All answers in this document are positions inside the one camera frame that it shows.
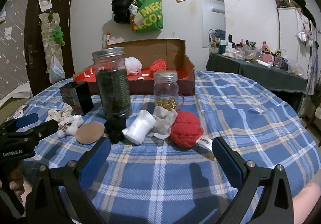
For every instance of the clear plastic bag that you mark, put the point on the clear plastic bag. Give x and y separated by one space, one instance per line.
56 71

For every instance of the white cabinet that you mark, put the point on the white cabinet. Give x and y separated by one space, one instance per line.
291 31

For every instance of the beige hanging organizer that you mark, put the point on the beige hanging organizer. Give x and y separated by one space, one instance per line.
49 43

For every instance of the person's left hand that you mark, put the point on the person's left hand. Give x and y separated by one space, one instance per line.
17 189

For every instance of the wall mirror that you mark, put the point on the wall mirror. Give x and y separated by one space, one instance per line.
213 21

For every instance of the black bag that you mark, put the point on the black bag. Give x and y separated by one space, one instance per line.
120 11

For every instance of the red crochet ball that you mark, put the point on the red crochet ball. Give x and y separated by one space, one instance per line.
185 128

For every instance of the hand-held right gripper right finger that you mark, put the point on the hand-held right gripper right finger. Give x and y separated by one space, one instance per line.
225 157

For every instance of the white plush toy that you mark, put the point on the white plush toy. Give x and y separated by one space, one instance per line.
72 126

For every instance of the white plastic roll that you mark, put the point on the white plastic roll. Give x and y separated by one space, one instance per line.
140 127

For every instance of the green plush toy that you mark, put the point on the green plush toy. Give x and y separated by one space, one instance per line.
58 35

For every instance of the white mesh bath pouf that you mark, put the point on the white mesh bath pouf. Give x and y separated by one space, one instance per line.
133 64

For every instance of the cardboard box with red lining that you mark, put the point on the cardboard box with red lining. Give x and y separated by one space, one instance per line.
160 51

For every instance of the blue plaid blanket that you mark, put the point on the blue plaid blanket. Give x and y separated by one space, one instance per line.
175 178

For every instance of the black square box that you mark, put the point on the black square box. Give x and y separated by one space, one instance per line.
80 98

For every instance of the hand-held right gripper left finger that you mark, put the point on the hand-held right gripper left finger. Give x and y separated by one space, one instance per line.
98 155

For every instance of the red knitted ball in box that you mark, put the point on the red knitted ball in box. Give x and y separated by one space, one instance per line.
159 66

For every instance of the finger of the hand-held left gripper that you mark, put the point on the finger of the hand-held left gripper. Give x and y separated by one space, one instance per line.
27 120
44 128

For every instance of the large glass jar dark contents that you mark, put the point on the large glass jar dark contents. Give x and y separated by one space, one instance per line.
112 88

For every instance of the table with dark green cloth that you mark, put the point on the table with dark green cloth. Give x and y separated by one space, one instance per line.
263 73

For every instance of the person's leg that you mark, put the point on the person's leg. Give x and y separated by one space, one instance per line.
307 204

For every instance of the green tote bag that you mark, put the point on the green tote bag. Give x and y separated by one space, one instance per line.
150 19

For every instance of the brown round pad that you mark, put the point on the brown round pad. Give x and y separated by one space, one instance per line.
89 133

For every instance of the picture on door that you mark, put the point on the picture on door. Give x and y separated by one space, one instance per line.
44 1

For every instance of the tube with orange cap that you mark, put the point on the tube with orange cap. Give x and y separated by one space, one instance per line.
108 37

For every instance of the small glass jar gold beads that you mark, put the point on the small glass jar gold beads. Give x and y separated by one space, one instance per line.
166 91

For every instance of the dark brown door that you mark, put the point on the dark brown door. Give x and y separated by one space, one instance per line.
35 28

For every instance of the cluster of cosmetics bottles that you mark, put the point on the cluster of cosmetics bottles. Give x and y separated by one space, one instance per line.
250 51

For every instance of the crumpled white paper cup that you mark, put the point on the crumpled white paper cup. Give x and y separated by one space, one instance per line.
163 117

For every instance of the black fluffy ball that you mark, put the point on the black fluffy ball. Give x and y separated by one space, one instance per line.
114 128

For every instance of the pale pink plush toy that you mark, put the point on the pale pink plush toy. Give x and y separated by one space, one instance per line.
115 39

